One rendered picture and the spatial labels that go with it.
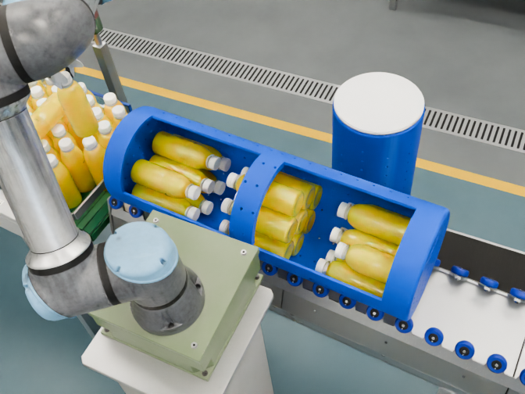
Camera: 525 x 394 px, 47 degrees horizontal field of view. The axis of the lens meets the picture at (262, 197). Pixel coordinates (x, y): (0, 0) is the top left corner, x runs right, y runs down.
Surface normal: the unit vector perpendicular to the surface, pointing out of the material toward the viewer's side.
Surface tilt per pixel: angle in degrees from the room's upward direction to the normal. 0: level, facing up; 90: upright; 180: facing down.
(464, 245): 0
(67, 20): 57
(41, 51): 77
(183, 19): 0
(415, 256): 29
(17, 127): 70
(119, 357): 0
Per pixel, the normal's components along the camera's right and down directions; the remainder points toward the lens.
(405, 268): -0.39, 0.02
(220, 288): -0.11, -0.56
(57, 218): 0.82, 0.10
